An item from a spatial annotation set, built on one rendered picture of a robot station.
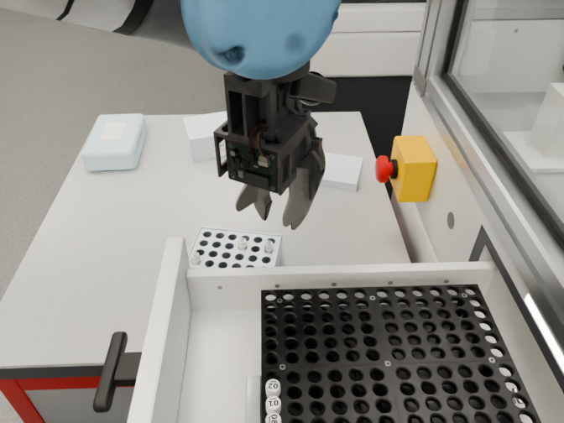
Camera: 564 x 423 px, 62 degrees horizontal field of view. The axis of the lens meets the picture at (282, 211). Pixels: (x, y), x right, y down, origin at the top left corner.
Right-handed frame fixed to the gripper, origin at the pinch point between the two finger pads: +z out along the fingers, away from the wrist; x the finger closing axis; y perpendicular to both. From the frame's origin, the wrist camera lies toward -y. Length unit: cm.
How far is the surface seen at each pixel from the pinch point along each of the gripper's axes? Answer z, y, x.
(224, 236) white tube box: 11.1, -3.0, -11.0
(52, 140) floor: 90, -94, -177
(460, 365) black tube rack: 0.7, 11.1, 22.9
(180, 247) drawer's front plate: -2.2, 12.1, -5.7
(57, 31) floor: 91, -211, -296
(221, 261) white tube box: 11.1, 1.5, -8.7
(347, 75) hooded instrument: 10, -61, -14
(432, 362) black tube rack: 0.7, 11.9, 20.7
